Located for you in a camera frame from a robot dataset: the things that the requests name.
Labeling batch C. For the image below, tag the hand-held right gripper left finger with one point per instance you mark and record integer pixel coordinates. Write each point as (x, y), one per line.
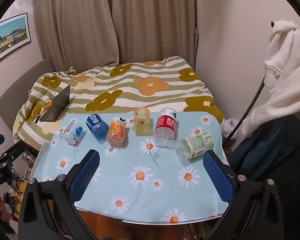
(86, 173)

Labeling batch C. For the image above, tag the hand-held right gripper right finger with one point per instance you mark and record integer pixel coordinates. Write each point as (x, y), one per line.
(217, 175)

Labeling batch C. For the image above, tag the person's left hand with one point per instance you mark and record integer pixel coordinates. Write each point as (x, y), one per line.
(2, 208)

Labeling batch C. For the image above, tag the yellow object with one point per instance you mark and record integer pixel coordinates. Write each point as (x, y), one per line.
(20, 190)

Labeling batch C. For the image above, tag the clear bottle with green label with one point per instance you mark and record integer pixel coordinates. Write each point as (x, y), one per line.
(195, 145)

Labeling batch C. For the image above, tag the white bottle with blue label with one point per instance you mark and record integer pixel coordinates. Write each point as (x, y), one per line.
(73, 132)

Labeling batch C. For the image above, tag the blue plastic bottle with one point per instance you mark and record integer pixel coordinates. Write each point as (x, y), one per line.
(96, 127)

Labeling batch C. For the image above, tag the crumpled white bag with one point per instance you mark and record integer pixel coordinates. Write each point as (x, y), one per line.
(230, 125)

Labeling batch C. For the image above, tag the orange plastic bottle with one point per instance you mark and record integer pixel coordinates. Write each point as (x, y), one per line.
(117, 132)

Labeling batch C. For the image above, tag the grey headboard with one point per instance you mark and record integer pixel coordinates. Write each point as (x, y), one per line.
(15, 92)

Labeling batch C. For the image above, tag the light blue daisy tablecloth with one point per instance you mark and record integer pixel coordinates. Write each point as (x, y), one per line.
(140, 192)

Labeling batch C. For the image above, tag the dark blue jacket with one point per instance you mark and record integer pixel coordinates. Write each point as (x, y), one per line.
(277, 152)

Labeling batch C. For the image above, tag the grey laptop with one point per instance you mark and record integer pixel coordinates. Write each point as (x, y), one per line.
(61, 102)

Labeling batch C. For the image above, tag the clear bottle with red label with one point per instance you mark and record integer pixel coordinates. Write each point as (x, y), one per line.
(165, 126)

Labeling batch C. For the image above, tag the yellow plastic bottle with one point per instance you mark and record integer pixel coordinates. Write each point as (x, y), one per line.
(141, 122)

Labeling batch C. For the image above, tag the white table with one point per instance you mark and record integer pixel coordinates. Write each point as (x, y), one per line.
(152, 223)

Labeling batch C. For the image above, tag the striped flower blanket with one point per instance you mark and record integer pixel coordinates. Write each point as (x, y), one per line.
(140, 97)

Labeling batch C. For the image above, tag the white hoodie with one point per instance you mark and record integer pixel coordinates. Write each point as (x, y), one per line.
(285, 80)

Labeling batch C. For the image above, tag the beige curtain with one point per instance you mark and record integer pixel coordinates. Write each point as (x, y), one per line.
(152, 20)
(72, 22)

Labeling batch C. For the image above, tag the framed wall picture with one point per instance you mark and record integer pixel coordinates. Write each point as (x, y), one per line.
(10, 38)

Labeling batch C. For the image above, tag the black wall hook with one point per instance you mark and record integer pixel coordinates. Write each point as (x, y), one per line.
(272, 24)

